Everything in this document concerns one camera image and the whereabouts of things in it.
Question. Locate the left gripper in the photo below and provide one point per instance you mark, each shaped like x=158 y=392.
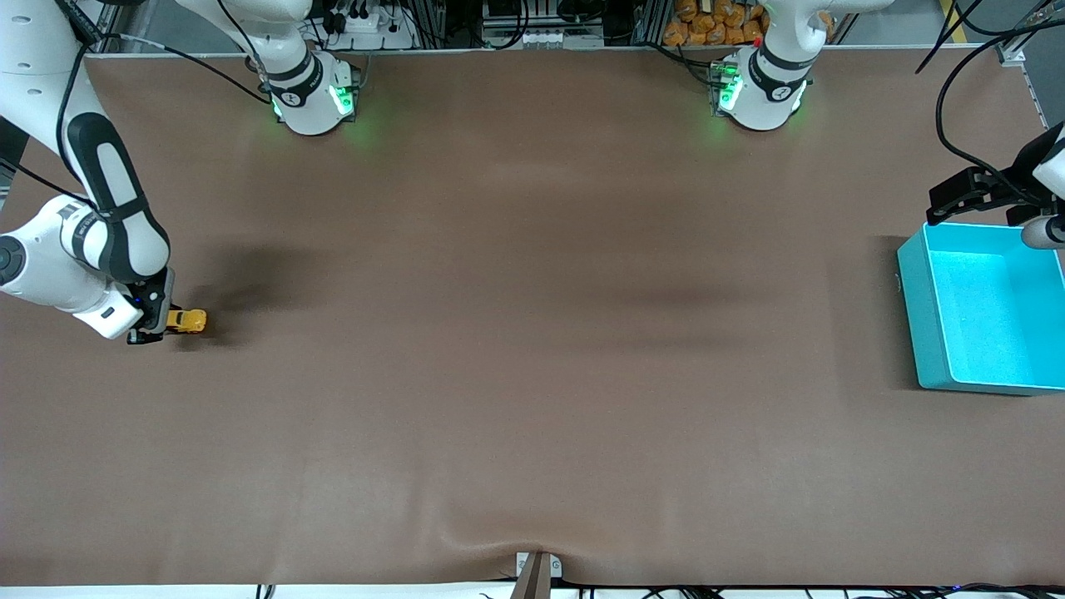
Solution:
x=1016 y=180

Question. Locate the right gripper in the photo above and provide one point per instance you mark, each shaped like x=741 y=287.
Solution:
x=155 y=301

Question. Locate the yellow beetle toy car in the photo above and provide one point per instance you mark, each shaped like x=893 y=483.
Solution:
x=191 y=321

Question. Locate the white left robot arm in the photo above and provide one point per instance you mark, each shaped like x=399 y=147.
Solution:
x=761 y=91

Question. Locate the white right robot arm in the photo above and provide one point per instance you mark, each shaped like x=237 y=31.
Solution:
x=42 y=266

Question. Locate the teal plastic storage box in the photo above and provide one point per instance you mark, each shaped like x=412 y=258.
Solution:
x=990 y=316

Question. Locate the pile of orange objects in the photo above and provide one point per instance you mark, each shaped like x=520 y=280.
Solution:
x=707 y=29

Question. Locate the white power strip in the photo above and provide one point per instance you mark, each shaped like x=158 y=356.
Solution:
x=362 y=23

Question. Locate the brown table mat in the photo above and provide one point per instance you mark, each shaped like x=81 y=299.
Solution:
x=532 y=374

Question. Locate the brown clamp bar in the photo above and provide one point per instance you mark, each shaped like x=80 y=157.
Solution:
x=532 y=584

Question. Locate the aluminium frame corner bracket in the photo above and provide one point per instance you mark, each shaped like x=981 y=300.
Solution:
x=1011 y=51

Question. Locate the metal table clamp bracket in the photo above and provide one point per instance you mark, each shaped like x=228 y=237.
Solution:
x=522 y=567

